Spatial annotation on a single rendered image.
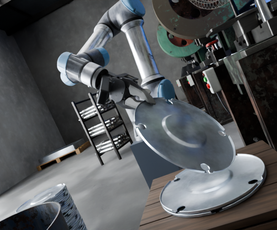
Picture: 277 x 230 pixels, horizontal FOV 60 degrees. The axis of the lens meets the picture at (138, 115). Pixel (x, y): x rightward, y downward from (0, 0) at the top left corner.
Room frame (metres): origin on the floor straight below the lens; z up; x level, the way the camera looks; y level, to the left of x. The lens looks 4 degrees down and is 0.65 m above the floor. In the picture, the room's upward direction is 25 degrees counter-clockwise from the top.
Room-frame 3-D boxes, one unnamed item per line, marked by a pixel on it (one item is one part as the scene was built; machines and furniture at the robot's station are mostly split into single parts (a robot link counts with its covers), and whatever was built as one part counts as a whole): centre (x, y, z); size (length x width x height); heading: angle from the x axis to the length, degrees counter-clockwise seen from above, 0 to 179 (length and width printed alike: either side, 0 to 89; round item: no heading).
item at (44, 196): (1.38, 0.71, 0.35); 0.29 x 0.29 x 0.01
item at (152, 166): (1.21, -0.01, 0.23); 0.18 x 0.18 x 0.45; 72
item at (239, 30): (1.08, -0.56, 0.72); 0.25 x 0.14 x 0.14; 80
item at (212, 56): (1.40, -0.56, 0.62); 0.10 x 0.06 x 0.20; 170
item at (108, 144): (3.40, 0.50, 0.47); 0.46 x 0.43 x 0.95; 60
